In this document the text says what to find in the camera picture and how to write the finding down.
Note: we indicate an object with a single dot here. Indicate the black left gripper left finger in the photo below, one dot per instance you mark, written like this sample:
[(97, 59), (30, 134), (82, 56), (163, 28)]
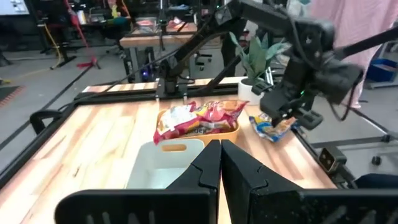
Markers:
[(155, 207)]

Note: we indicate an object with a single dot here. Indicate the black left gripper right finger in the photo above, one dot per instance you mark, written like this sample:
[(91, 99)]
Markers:
[(280, 207)]

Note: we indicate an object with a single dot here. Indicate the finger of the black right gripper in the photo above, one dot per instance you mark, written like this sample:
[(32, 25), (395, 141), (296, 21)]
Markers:
[(280, 104), (309, 119)]

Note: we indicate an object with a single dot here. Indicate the blue Maruchan noodle packet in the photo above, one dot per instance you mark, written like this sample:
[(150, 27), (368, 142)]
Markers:
[(267, 130)]

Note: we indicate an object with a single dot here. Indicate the red Maruchan noodle packet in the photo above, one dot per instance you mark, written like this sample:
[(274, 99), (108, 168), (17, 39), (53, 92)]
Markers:
[(174, 121), (217, 115)]

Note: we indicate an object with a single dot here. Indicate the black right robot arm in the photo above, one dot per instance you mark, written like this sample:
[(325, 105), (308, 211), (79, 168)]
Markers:
[(264, 15)]

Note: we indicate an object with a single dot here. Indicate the white plant pot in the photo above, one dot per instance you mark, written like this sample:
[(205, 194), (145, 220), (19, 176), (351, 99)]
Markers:
[(247, 93)]

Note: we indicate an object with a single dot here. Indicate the white plastic bin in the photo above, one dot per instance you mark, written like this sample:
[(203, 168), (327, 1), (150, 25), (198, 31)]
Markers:
[(146, 161)]

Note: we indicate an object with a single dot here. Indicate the green potted plant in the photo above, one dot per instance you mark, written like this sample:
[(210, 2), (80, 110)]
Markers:
[(256, 59)]

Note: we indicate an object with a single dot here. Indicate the blue storage bin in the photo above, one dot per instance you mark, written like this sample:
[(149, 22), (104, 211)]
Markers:
[(382, 70)]

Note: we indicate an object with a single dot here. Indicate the person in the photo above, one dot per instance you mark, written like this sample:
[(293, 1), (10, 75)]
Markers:
[(357, 18)]

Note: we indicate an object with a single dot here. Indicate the yellow plastic bin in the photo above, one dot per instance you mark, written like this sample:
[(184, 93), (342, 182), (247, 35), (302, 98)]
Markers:
[(217, 137)]

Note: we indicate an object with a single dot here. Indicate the wooden work table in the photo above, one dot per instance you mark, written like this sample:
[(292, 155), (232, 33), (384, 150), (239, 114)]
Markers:
[(149, 40)]

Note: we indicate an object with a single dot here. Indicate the red broom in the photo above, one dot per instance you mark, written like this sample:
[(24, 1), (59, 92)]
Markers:
[(76, 21)]

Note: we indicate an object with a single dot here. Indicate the table edge camera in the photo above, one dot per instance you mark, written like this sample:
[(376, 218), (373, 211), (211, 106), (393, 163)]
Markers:
[(331, 159)]

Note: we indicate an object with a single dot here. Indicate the black frame strut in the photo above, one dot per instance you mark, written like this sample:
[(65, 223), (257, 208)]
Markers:
[(370, 42)]

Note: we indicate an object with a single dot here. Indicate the black table frame rail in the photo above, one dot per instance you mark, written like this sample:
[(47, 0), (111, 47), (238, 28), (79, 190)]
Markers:
[(18, 163)]

